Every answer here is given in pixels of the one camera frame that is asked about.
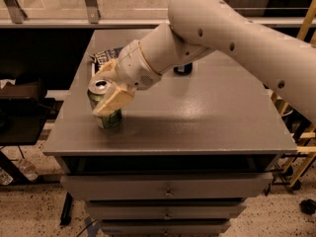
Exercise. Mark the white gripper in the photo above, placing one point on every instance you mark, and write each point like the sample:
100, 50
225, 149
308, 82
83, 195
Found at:
134, 66

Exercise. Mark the green soda can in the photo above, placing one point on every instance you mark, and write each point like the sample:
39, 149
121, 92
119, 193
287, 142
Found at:
110, 119

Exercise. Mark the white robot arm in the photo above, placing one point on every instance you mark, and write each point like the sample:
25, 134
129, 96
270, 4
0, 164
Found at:
195, 29

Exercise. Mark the blue soda can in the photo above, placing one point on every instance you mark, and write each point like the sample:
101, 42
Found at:
184, 70

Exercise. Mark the blue chip bag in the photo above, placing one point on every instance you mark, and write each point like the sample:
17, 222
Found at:
102, 57

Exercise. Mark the grey drawer cabinet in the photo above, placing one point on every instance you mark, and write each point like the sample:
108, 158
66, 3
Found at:
217, 120

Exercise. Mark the black side table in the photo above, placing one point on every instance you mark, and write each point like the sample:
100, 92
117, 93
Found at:
24, 109

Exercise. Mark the metal railing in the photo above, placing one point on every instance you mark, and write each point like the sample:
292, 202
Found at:
96, 12

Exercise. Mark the clear plastic bottle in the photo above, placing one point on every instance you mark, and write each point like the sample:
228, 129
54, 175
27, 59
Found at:
28, 170

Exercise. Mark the middle grey drawer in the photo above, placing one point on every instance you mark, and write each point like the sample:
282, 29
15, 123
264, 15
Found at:
120, 210

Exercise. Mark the grey drawer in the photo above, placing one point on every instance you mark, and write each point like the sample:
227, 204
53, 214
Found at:
146, 187
160, 227
120, 210

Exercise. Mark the bottom grey drawer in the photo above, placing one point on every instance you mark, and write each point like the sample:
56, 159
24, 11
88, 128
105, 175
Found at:
160, 227

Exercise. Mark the top grey drawer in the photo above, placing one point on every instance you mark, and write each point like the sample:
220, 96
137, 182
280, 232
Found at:
146, 187

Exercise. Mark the black round floor object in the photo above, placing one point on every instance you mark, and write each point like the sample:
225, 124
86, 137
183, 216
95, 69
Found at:
308, 206

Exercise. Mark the yellow wooden frame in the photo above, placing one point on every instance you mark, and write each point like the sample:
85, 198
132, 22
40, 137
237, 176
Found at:
297, 164

